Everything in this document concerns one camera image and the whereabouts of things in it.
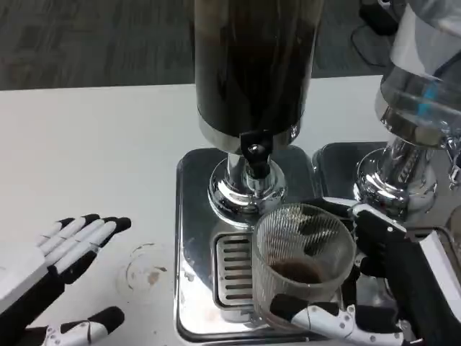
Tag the black floor object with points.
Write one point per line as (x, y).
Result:
(378, 14)

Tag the black dispenser tap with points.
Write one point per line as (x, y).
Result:
(255, 147)

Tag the chrome dispenser tap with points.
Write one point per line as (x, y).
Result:
(454, 169)

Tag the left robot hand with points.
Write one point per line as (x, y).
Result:
(21, 288)

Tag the clear drink dispenser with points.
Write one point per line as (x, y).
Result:
(414, 90)

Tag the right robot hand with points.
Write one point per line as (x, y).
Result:
(403, 281)

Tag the clear ribbed glass cup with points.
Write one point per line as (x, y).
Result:
(299, 252)

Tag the dark drink dispenser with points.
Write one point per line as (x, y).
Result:
(252, 72)

